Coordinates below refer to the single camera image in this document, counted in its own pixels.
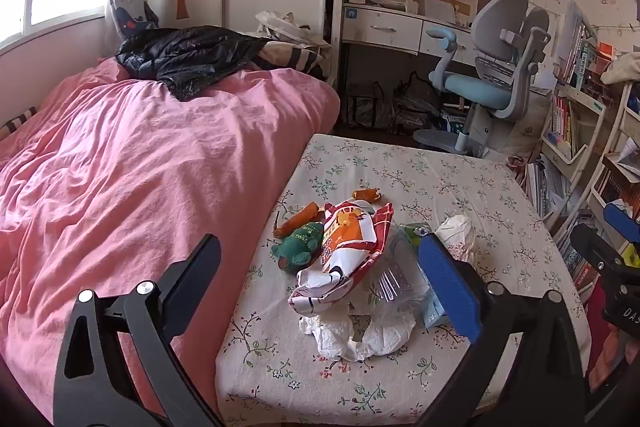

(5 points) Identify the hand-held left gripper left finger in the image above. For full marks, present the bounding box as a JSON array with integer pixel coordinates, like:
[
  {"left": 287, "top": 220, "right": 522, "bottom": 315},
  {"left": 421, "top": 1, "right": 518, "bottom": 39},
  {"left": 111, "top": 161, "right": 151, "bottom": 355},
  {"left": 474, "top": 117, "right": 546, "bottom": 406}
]
[{"left": 52, "top": 234, "right": 223, "bottom": 427}]

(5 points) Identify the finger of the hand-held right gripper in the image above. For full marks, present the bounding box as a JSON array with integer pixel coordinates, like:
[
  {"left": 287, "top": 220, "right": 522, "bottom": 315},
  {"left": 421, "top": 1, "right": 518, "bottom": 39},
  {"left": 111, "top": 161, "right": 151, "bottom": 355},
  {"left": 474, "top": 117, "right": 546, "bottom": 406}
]
[
  {"left": 602, "top": 201, "right": 640, "bottom": 239},
  {"left": 570, "top": 223, "right": 632, "bottom": 275}
]

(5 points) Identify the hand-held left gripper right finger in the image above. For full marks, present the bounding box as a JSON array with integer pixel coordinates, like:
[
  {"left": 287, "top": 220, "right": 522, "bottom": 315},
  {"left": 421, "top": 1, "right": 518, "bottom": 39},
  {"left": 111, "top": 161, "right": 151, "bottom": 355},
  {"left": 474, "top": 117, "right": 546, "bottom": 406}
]
[{"left": 417, "top": 234, "right": 588, "bottom": 427}]

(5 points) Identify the light blue packet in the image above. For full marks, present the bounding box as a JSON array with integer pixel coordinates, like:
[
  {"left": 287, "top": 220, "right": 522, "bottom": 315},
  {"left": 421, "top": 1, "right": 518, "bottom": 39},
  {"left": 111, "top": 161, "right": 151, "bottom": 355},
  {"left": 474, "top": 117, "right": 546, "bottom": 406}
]
[{"left": 422, "top": 291, "right": 452, "bottom": 329}]

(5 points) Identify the clear plastic container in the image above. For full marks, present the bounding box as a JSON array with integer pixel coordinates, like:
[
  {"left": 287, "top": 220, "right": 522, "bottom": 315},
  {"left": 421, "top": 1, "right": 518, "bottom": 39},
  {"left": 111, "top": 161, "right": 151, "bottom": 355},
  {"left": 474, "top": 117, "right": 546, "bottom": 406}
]
[{"left": 370, "top": 224, "right": 441, "bottom": 308}]

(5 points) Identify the small green wrapper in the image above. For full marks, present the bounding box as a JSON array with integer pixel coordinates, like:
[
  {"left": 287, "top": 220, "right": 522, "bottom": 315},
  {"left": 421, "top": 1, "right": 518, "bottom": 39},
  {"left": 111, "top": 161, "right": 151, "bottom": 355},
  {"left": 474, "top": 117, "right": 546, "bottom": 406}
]
[{"left": 400, "top": 223, "right": 431, "bottom": 242}]

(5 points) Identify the large white tissue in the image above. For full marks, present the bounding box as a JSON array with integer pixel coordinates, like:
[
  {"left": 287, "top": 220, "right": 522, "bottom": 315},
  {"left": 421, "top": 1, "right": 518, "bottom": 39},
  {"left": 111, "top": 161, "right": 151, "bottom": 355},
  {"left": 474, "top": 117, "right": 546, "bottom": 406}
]
[{"left": 299, "top": 309, "right": 417, "bottom": 362}]

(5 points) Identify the green snack packet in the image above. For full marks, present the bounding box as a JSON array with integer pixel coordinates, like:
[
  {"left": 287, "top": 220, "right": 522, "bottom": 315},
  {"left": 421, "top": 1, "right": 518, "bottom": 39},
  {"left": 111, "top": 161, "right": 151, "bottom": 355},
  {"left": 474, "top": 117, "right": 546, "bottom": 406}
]
[{"left": 270, "top": 222, "right": 325, "bottom": 273}]

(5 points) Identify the red white snack bag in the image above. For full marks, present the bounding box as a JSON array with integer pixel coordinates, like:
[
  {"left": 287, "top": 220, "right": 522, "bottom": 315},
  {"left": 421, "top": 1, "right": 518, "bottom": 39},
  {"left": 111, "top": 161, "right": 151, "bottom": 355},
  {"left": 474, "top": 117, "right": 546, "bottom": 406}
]
[{"left": 287, "top": 201, "right": 396, "bottom": 315}]

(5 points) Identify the row of colourful books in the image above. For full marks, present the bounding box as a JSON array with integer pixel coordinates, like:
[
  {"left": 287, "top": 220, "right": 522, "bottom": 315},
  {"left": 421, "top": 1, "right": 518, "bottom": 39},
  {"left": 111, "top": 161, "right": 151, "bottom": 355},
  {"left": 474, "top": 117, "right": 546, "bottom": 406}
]
[{"left": 555, "top": 214, "right": 603, "bottom": 290}]

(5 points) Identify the white bookshelf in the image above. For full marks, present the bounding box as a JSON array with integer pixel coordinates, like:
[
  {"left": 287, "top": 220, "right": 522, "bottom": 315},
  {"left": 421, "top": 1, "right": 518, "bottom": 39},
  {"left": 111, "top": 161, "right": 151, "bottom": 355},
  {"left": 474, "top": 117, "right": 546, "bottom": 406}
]
[{"left": 587, "top": 82, "right": 640, "bottom": 228}]

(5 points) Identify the white book cart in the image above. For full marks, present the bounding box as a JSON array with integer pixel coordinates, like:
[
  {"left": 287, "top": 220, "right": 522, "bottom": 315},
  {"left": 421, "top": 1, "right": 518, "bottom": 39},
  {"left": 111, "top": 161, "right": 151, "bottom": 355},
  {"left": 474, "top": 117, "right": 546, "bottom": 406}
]
[{"left": 540, "top": 77, "right": 607, "bottom": 168}]

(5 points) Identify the floral tablecloth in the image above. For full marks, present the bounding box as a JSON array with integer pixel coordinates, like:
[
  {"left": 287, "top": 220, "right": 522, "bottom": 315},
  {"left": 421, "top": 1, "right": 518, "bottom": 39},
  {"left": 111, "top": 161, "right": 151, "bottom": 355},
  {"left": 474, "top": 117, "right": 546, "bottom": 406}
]
[{"left": 215, "top": 134, "right": 593, "bottom": 427}]

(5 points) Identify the row of red books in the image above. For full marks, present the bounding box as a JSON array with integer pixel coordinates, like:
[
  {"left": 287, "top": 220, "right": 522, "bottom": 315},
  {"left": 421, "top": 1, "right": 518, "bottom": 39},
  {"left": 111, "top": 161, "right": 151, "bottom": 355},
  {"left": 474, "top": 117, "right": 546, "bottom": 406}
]
[{"left": 550, "top": 97, "right": 581, "bottom": 148}]

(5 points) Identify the pink blanket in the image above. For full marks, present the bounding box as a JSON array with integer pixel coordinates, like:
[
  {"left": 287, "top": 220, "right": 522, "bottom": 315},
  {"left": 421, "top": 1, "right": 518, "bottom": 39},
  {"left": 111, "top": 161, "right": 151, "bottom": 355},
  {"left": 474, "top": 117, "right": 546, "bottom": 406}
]
[{"left": 0, "top": 57, "right": 341, "bottom": 427}]

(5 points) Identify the cream cloth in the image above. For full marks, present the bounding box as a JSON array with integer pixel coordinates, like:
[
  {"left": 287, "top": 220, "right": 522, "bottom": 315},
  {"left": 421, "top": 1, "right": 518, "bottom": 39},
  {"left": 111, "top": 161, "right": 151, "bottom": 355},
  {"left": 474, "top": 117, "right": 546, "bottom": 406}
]
[{"left": 600, "top": 52, "right": 640, "bottom": 86}]

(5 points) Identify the clear plastic bag pile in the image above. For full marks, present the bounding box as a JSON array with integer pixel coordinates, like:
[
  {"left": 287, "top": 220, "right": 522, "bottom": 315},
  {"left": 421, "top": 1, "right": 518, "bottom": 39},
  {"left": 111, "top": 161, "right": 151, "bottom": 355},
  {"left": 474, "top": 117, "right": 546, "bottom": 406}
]
[{"left": 390, "top": 89, "right": 442, "bottom": 134}]

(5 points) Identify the dark tote bag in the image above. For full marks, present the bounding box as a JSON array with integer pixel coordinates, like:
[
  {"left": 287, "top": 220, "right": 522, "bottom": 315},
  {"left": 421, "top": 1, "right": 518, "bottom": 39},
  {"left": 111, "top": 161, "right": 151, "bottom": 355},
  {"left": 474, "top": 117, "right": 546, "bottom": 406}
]
[{"left": 345, "top": 82, "right": 383, "bottom": 128}]

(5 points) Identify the black puffer jacket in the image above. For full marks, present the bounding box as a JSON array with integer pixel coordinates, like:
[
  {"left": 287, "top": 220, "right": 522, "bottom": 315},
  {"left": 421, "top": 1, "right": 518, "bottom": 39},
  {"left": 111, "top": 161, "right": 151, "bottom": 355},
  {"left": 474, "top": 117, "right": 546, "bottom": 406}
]
[{"left": 115, "top": 26, "right": 271, "bottom": 102}]

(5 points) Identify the grey blue office chair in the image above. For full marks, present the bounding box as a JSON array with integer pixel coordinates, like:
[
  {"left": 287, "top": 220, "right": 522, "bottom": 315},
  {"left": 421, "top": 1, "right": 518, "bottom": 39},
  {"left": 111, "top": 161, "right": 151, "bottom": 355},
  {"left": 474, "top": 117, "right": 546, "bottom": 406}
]
[{"left": 412, "top": 0, "right": 551, "bottom": 158}]

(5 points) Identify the striped bed sheet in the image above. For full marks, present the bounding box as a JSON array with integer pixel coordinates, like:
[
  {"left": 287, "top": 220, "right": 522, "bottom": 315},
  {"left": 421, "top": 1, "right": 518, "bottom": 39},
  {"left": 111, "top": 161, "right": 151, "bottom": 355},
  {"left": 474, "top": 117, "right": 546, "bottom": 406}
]
[{"left": 0, "top": 107, "right": 39, "bottom": 140}]

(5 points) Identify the striped pillow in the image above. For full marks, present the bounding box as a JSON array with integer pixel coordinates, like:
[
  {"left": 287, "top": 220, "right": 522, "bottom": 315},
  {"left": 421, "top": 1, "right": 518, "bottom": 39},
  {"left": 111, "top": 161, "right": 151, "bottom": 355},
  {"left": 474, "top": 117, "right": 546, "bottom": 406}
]
[{"left": 257, "top": 39, "right": 333, "bottom": 82}]

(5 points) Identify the white desk with drawers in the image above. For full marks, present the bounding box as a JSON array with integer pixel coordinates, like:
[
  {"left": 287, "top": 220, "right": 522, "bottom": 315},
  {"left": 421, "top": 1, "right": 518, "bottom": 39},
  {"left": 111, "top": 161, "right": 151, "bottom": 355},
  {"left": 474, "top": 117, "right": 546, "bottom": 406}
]
[{"left": 340, "top": 2, "right": 486, "bottom": 58}]

